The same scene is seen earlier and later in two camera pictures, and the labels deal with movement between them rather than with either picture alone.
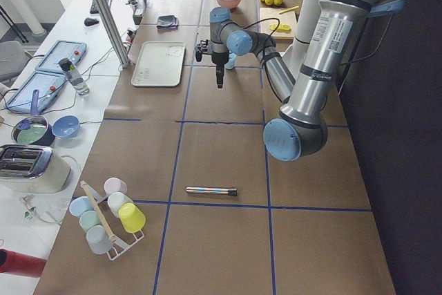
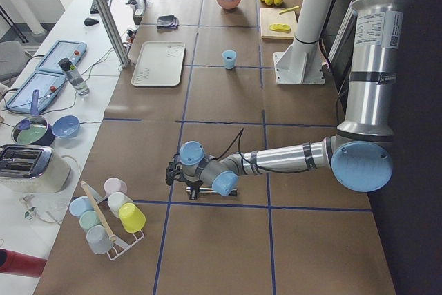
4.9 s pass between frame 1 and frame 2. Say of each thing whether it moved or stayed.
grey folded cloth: stayed
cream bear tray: stayed
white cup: stayed
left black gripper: moved
